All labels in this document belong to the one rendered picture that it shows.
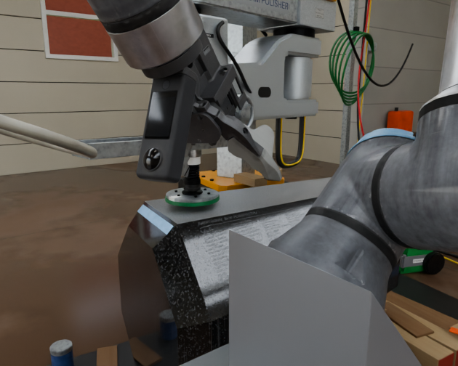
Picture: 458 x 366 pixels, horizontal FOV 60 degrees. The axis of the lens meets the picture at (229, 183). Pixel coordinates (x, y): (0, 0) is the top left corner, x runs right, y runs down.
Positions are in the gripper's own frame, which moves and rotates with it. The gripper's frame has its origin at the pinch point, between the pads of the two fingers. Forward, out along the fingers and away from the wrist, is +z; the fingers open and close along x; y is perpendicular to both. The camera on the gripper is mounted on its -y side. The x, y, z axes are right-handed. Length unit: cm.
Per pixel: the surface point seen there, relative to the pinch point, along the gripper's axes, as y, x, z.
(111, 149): 33, 68, 28
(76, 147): 18, 57, 11
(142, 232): 27, 78, 67
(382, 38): 383, 55, 218
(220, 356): -15.1, 9.4, 32.3
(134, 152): 38, 66, 34
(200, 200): 43, 58, 66
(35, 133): 13, 57, 1
